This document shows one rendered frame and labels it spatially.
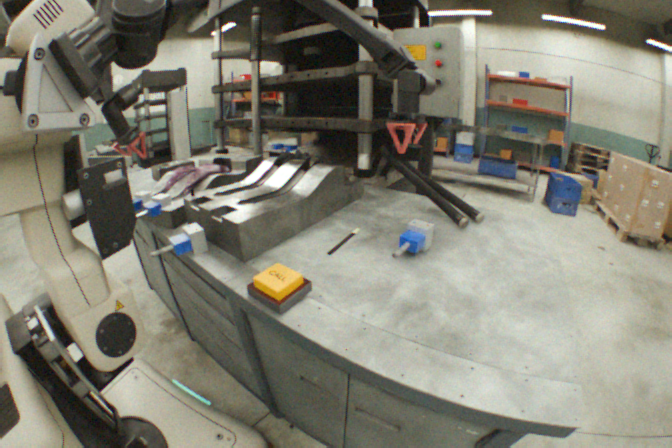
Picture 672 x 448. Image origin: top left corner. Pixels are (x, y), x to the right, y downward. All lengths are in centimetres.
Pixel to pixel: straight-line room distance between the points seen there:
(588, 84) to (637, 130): 171
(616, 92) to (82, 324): 797
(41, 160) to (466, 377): 69
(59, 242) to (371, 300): 56
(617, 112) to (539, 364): 731
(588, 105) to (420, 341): 711
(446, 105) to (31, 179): 125
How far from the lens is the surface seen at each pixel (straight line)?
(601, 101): 744
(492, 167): 412
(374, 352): 38
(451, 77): 115
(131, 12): 39
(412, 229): 59
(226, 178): 93
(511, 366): 41
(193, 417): 97
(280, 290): 42
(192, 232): 61
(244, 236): 54
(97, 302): 57
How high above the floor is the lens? 110
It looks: 19 degrees down
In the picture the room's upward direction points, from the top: straight up
